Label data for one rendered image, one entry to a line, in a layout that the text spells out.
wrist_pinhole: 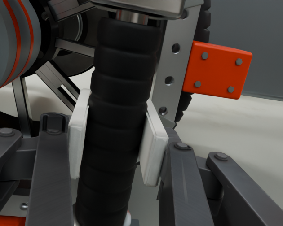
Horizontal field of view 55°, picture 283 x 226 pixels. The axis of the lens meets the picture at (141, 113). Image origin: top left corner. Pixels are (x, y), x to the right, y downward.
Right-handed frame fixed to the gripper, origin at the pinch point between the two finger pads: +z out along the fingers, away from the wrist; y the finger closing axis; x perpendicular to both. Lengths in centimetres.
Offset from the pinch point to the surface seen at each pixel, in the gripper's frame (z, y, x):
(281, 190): 131, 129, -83
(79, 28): 68, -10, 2
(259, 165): 165, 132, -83
